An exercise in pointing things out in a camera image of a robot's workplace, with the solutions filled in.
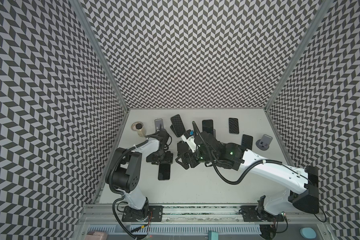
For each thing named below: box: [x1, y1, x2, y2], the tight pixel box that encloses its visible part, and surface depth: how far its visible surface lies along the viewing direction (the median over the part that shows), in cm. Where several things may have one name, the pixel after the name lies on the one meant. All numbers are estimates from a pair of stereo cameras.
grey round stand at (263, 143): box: [255, 134, 273, 151], surface depth 95 cm
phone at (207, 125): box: [202, 119, 214, 136], surface depth 93 cm
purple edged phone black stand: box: [158, 164, 171, 181], surface depth 88 cm
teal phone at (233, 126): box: [228, 117, 240, 135], surface depth 107 cm
